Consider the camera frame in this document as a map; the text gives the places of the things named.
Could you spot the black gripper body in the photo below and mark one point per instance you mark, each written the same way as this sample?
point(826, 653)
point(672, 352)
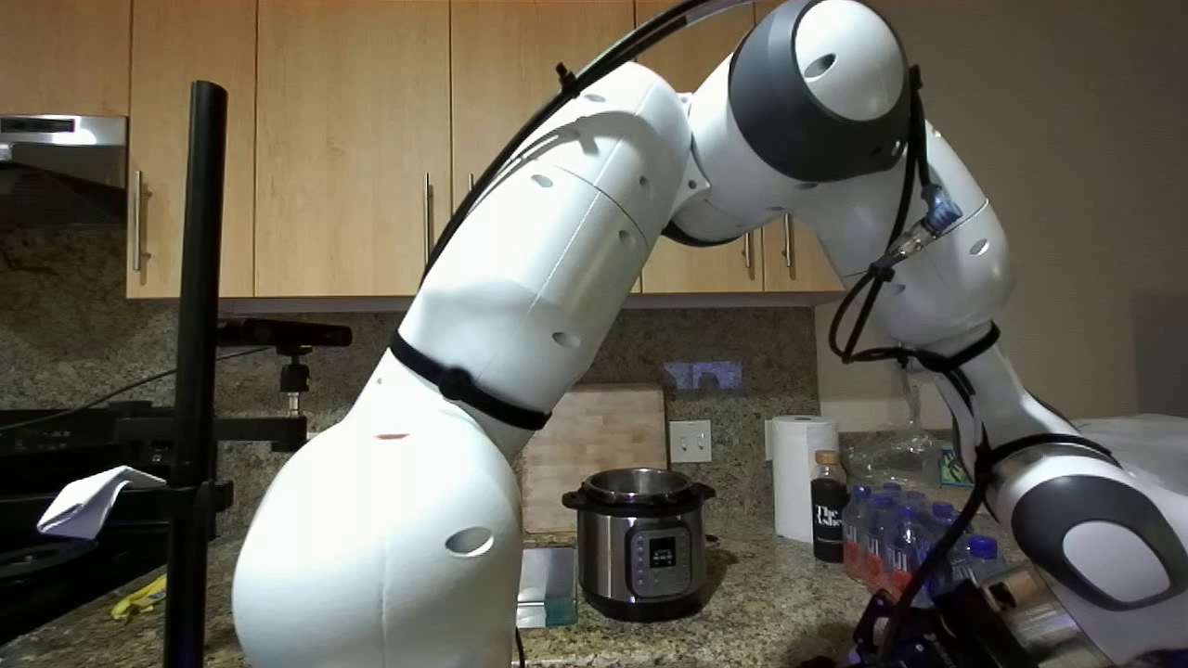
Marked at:
point(915, 637)

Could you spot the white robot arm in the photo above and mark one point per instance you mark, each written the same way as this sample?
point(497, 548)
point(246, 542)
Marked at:
point(560, 245)

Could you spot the steel pressure cooker base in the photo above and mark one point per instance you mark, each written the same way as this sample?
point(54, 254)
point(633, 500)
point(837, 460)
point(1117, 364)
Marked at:
point(640, 542)

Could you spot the dark glass bottle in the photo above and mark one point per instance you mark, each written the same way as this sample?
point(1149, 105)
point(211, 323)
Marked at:
point(828, 506)

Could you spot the white paper towel roll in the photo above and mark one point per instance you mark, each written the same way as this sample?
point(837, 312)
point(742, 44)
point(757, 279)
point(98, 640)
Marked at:
point(801, 478)

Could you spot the clear teal container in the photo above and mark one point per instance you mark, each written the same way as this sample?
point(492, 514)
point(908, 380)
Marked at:
point(546, 592)

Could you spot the wooden cutting board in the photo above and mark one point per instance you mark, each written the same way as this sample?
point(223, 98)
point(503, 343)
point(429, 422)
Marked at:
point(607, 427)

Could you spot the small yellow object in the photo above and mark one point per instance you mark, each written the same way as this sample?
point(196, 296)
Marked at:
point(134, 600)

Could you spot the light wooden upper cabinets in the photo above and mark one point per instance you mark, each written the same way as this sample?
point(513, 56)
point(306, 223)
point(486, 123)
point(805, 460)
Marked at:
point(309, 135)

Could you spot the white cloth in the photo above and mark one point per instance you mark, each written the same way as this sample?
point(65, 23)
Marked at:
point(92, 504)

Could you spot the black stove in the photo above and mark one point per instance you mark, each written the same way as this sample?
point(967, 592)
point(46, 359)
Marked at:
point(76, 563)

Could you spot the steel range hood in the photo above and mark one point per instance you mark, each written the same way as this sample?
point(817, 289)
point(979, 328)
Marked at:
point(60, 147)

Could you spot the white wall outlet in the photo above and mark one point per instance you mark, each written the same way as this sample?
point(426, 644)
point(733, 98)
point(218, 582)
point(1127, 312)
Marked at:
point(691, 439)

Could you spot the black camera on mount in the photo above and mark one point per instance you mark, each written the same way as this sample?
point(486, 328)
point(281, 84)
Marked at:
point(288, 334)

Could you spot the black camera stand pole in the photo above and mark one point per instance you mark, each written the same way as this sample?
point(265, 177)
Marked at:
point(200, 373)

